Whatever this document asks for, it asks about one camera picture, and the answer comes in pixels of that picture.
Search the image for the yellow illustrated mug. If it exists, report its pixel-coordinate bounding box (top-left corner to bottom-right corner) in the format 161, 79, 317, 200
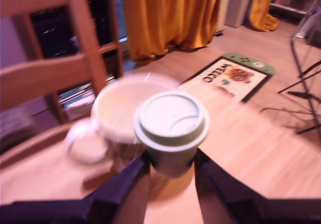
64, 73, 181, 167

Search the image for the pale book stack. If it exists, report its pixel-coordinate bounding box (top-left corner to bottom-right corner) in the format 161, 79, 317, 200
60, 83, 101, 121

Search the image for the white bin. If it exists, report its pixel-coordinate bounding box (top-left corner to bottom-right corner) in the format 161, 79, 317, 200
224, 0, 256, 29

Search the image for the orange curtain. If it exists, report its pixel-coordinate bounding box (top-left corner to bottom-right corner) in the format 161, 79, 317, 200
249, 0, 279, 33
122, 0, 223, 64

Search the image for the welcome doormat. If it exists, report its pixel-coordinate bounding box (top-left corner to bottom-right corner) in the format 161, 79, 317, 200
180, 52, 277, 103

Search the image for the wooden chair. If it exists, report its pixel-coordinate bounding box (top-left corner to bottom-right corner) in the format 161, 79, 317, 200
0, 0, 108, 169

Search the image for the wooden bookshelf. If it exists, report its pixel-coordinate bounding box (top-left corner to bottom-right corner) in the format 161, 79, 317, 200
12, 0, 125, 124

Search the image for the dark blue box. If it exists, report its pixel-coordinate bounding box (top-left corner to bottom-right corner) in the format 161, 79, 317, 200
31, 8, 78, 59

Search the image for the green coffee capsule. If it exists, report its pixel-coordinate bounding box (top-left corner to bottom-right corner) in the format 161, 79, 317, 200
133, 91, 210, 178

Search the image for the black metal drying rack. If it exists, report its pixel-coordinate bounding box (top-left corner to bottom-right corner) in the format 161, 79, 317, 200
277, 20, 321, 136

